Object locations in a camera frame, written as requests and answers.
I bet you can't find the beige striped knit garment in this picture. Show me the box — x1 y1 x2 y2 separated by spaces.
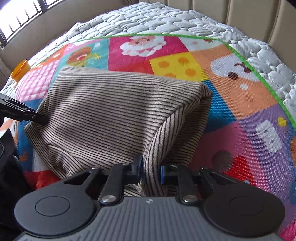
24 66 213 196

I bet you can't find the orange plastic object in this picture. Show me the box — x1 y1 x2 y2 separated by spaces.
11 59 31 83

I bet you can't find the colourful cartoon patchwork blanket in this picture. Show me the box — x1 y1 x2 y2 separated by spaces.
16 35 295 240

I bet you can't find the window with dark bars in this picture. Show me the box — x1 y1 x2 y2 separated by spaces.
1 0 63 49

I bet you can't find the white quilted mattress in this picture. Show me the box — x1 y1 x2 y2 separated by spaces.
1 1 295 115

